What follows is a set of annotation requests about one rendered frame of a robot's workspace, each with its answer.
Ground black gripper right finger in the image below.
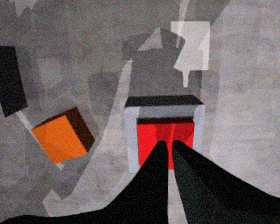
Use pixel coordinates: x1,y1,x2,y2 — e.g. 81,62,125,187
171,141,280,224

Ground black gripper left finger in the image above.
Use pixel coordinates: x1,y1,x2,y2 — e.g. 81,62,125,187
0,141,169,224

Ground orange block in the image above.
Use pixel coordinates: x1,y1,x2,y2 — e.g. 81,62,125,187
31,107,95,164

